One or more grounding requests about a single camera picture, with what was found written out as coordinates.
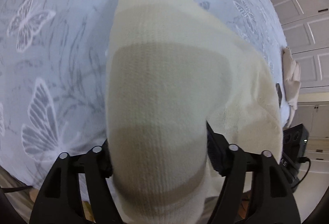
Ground black smartphone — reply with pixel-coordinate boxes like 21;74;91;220
276;83;282;107

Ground black cable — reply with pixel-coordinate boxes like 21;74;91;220
241;157;312;194

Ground cream knit cardigan red buttons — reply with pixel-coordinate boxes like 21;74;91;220
106;0;283;223

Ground white wardrobe doors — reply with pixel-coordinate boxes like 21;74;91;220
271;0;328;142

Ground black box device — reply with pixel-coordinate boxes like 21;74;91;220
280;124;311;192

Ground blue butterfly bed sheet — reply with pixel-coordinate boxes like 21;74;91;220
1;0;287;188

